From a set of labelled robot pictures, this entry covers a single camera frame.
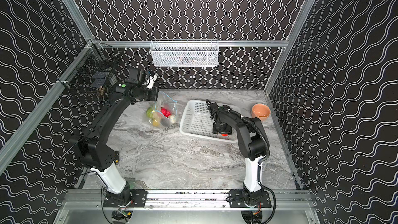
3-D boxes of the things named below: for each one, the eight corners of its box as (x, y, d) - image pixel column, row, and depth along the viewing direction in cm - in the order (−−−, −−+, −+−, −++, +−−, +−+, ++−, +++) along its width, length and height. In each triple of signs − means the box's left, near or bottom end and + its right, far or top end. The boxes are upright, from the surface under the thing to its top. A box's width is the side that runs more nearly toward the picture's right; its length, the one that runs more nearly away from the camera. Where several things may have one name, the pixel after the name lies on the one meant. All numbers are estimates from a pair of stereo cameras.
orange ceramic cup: (248, 115, 107) (250, 109, 103) (252, 107, 113) (254, 101, 108) (266, 122, 103) (269, 116, 99) (269, 113, 109) (272, 107, 104)
